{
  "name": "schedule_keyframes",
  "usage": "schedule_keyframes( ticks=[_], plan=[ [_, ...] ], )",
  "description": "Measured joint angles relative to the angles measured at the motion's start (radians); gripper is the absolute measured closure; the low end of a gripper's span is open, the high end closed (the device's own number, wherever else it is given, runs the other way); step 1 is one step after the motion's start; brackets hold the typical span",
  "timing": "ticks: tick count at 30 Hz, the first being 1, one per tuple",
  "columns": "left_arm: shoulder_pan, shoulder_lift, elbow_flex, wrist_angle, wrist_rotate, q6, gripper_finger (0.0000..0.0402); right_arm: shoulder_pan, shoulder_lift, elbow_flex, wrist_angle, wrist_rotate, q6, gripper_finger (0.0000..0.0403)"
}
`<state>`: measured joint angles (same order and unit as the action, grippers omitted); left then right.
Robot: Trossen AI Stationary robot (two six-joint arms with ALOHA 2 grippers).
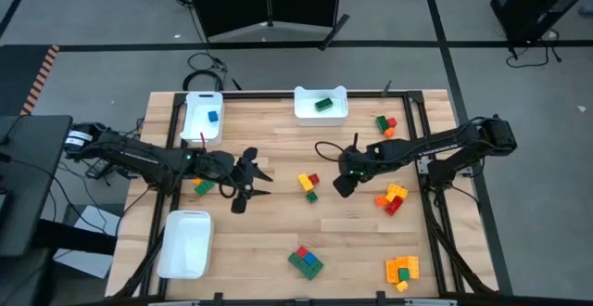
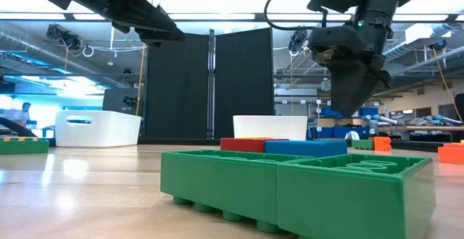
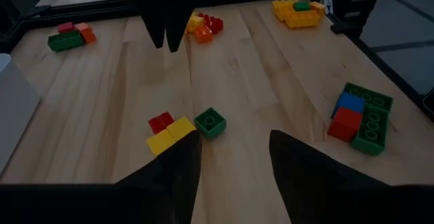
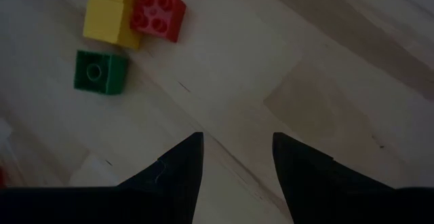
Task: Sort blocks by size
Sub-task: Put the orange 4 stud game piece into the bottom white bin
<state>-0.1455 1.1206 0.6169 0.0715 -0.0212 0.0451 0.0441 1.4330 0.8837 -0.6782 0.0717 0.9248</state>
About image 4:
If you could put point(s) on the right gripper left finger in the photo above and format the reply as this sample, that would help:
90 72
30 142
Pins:
176 190

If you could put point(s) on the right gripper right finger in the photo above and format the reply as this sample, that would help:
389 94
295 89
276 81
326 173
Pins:
312 190

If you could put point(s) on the small green block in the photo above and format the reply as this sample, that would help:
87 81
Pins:
101 73

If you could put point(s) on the small red block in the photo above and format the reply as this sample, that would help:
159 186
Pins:
156 13

